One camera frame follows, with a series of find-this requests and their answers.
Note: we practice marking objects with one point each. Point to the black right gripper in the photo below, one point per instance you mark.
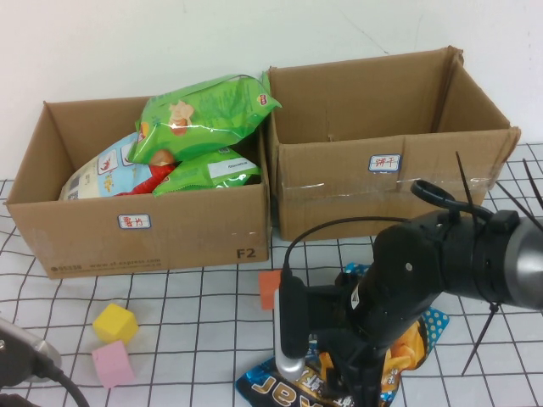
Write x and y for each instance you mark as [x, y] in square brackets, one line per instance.
[339, 305]

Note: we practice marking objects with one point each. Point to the blue Vikar shrimp chip bag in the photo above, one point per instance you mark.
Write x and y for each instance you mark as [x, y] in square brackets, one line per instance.
[263, 383]

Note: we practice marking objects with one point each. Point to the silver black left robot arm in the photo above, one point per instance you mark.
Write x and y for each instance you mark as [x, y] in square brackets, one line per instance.
[25, 347]

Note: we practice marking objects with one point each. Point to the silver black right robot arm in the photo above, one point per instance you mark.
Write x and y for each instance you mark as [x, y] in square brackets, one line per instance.
[526, 263]

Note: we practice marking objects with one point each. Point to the red snack bag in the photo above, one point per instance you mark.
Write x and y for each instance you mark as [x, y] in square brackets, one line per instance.
[148, 180]

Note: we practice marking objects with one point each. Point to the light blue white snack bag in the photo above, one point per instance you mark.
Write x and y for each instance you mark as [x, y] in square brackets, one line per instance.
[97, 178]

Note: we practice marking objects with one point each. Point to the orange foam cube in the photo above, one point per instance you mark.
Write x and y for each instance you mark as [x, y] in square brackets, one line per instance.
[268, 290]

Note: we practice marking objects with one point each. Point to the black zip tie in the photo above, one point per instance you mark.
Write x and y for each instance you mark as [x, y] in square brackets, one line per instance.
[533, 178]
[480, 339]
[466, 186]
[514, 199]

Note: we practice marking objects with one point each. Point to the cardboard box with clear tape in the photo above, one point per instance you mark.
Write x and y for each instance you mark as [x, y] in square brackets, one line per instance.
[339, 212]

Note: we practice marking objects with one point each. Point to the white black grid tablecloth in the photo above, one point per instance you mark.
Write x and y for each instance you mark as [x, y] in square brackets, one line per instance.
[191, 305]

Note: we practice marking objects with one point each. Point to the clear packing tape strip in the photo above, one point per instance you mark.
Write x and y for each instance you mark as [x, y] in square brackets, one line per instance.
[339, 188]

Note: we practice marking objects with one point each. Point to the white label red writing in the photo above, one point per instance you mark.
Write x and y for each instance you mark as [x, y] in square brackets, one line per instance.
[135, 221]
[384, 164]

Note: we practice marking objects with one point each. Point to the cardboard box printed F2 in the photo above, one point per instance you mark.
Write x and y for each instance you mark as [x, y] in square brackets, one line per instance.
[191, 237]

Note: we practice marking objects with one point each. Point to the pink foam cube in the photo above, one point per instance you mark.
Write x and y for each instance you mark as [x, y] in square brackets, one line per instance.
[112, 364]

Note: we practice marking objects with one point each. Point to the yellow foam cube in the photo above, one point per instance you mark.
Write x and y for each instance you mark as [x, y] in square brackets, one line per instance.
[114, 322]

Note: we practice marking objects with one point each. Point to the small green chip bag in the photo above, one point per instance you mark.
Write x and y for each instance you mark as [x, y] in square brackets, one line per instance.
[199, 174]

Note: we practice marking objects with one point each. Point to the large green chip bag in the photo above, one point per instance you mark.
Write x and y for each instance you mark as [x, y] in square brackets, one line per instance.
[203, 118]

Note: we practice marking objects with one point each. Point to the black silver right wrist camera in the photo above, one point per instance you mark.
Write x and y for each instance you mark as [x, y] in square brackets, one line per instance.
[292, 322]

